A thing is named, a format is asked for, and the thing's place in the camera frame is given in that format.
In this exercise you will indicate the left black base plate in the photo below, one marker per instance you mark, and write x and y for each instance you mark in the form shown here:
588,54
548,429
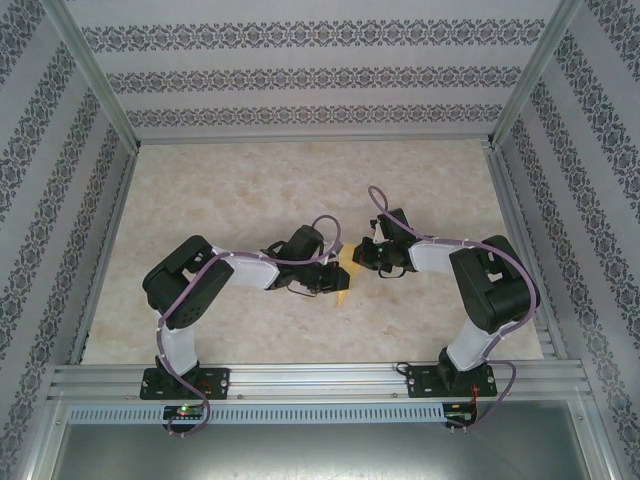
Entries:
220,382

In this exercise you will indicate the aluminium frame leg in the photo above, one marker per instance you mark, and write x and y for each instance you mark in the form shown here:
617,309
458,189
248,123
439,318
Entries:
45,435
597,435

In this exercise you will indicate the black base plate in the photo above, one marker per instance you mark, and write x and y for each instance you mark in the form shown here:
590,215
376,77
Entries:
420,382
220,382

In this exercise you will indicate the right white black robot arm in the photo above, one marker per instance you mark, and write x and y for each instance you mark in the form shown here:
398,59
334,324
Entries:
470,350

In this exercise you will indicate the aluminium back rail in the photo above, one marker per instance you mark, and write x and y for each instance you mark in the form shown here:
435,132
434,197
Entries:
315,138

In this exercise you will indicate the yellow paper sheet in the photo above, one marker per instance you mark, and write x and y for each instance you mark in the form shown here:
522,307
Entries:
348,255

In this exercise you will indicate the aluminium upright frame post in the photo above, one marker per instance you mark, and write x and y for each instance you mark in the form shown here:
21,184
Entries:
95,75
537,75

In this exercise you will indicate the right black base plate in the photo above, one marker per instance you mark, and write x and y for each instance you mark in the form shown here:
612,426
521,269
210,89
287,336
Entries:
420,382

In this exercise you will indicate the aluminium table side rail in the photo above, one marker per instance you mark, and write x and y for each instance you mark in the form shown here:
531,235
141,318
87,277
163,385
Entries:
527,260
102,260

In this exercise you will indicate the grey sheet metal panel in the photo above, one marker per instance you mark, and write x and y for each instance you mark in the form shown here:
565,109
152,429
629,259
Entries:
320,450

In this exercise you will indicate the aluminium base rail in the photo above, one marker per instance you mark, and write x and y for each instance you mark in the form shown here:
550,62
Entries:
320,380

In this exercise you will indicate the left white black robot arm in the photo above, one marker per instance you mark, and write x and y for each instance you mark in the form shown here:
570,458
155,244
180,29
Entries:
177,350

